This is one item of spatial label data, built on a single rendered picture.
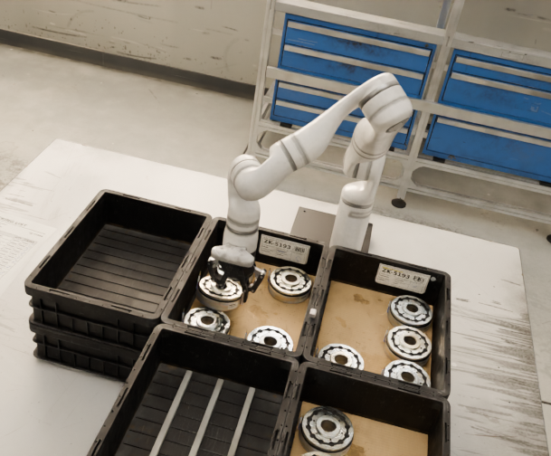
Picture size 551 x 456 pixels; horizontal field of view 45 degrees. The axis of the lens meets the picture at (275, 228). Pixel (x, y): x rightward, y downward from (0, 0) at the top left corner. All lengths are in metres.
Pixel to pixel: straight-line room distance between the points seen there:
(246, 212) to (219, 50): 3.06
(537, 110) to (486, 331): 1.70
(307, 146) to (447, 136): 2.15
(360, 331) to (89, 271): 0.66
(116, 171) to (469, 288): 1.17
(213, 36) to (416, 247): 2.58
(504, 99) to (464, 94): 0.18
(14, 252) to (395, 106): 1.10
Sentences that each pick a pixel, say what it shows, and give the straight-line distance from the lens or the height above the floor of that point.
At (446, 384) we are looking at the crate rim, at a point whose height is 0.93.
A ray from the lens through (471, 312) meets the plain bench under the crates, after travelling 1.95.
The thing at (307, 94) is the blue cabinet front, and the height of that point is 0.50.
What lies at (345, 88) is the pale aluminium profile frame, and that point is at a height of 0.59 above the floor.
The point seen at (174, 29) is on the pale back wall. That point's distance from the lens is 4.43.
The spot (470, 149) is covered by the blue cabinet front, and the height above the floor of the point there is 0.40.
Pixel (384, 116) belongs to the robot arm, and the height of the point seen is 1.34.
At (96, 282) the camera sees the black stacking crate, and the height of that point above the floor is 0.83.
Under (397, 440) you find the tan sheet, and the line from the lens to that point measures 1.41.
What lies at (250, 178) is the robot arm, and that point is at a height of 1.21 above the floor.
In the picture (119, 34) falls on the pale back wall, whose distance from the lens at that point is 4.59.
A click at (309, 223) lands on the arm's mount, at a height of 0.75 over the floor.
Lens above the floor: 1.91
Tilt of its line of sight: 36 degrees down
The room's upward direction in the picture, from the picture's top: 10 degrees clockwise
